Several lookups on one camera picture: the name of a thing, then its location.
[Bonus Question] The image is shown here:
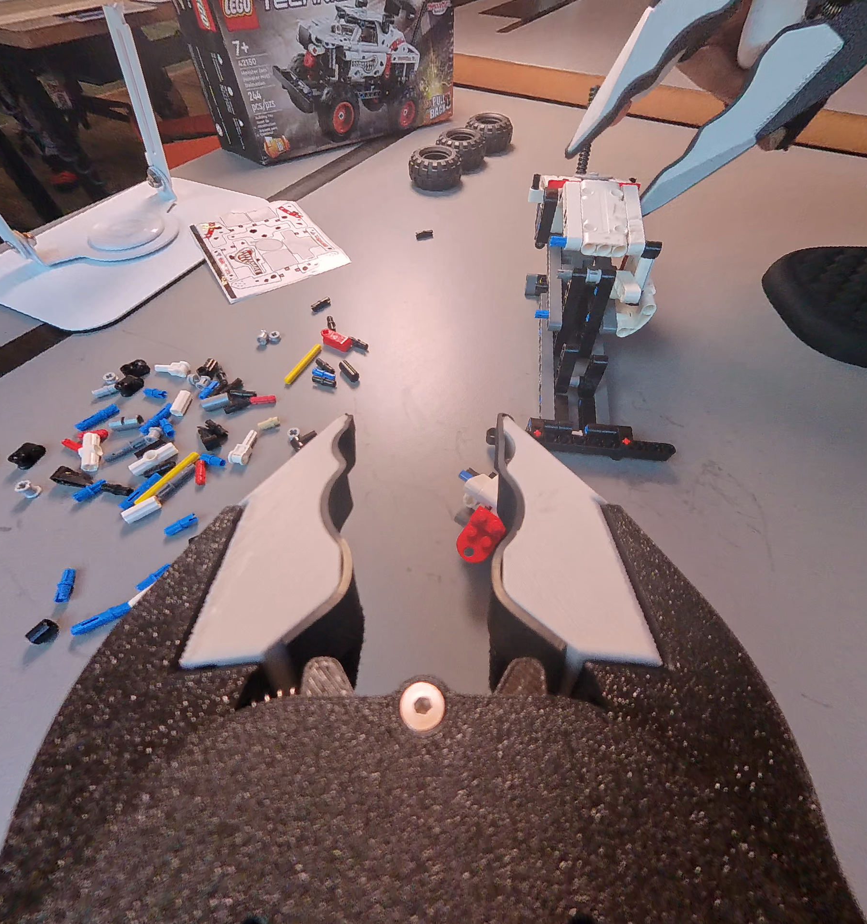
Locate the white book stand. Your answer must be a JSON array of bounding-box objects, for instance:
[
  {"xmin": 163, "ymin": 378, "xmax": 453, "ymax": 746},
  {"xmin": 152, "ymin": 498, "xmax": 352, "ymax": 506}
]
[{"xmin": 0, "ymin": 0, "xmax": 248, "ymax": 334}]

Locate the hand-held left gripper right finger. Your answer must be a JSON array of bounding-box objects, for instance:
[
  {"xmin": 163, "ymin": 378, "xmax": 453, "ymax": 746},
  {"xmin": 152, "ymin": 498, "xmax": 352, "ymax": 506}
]
[{"xmin": 489, "ymin": 415, "xmax": 663, "ymax": 668}]

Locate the black toy tyre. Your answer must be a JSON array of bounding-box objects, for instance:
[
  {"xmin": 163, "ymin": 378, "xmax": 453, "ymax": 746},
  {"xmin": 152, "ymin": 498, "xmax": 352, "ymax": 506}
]
[
  {"xmin": 409, "ymin": 145, "xmax": 465, "ymax": 194},
  {"xmin": 466, "ymin": 113, "xmax": 515, "ymax": 157},
  {"xmin": 437, "ymin": 128, "xmax": 489, "ymax": 173}
]

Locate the small white toy brick assembly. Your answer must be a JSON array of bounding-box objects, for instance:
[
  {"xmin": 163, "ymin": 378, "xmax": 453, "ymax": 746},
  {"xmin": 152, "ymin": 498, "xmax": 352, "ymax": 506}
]
[{"xmin": 456, "ymin": 465, "xmax": 508, "ymax": 565}]

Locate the toy set cardboard box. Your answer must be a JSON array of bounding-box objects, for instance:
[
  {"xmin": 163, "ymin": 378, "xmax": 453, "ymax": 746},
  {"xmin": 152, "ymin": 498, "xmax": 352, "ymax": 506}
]
[{"xmin": 174, "ymin": 0, "xmax": 458, "ymax": 166}]

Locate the black wrist rest pad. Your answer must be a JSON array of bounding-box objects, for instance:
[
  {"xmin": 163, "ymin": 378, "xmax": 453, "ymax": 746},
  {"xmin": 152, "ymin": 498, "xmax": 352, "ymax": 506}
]
[{"xmin": 763, "ymin": 246, "xmax": 867, "ymax": 371}]

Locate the white sticker sheet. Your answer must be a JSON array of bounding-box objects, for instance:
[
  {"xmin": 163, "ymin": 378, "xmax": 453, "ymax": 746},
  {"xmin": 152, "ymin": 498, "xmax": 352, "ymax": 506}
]
[{"xmin": 191, "ymin": 207, "xmax": 354, "ymax": 306}]

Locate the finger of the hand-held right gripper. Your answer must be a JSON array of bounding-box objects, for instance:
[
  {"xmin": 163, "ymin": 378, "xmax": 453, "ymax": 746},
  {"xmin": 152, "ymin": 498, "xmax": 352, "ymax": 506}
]
[
  {"xmin": 639, "ymin": 22, "xmax": 847, "ymax": 218},
  {"xmin": 564, "ymin": 0, "xmax": 739, "ymax": 161}
]

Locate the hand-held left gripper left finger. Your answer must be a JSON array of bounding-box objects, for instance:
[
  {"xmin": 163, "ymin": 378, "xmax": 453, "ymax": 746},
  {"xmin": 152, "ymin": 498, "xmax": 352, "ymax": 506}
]
[{"xmin": 181, "ymin": 415, "xmax": 359, "ymax": 669}]

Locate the pile of small toy brick parts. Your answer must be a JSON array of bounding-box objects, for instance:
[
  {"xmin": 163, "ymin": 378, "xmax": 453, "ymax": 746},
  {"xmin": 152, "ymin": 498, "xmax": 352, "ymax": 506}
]
[{"xmin": 0, "ymin": 296, "xmax": 371, "ymax": 645}]

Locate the grey desk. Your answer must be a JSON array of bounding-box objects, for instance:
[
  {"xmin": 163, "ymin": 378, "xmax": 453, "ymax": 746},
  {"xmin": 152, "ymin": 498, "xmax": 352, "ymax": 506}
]
[{"xmin": 0, "ymin": 87, "xmax": 867, "ymax": 924}]

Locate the black toy vehicle chassis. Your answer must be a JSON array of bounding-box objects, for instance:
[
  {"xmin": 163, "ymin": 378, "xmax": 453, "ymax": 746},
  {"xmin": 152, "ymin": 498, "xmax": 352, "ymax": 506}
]
[{"xmin": 525, "ymin": 174, "xmax": 678, "ymax": 464}]

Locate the person's right hand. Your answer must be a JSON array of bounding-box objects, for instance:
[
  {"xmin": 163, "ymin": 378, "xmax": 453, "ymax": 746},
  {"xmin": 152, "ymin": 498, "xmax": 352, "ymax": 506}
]
[{"xmin": 698, "ymin": 0, "xmax": 790, "ymax": 67}]

